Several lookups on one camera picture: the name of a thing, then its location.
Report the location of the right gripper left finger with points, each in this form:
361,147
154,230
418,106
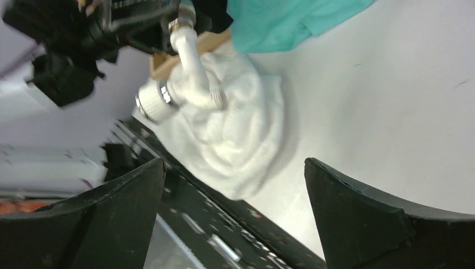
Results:
109,226

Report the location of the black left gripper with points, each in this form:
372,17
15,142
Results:
65,27

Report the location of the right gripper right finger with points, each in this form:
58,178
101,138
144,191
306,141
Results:
363,227

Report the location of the white plastic water faucet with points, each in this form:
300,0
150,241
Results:
159,100

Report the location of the silver metal pipe fitting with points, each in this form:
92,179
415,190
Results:
185,16

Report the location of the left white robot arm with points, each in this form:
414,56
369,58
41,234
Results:
66,79

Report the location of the wooden clothes rack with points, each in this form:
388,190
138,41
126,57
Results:
188,45

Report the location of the black t-shirt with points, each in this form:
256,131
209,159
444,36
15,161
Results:
211,16

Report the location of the white terry towel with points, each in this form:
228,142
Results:
231,150

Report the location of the teal t-shirt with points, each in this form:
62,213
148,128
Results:
279,26

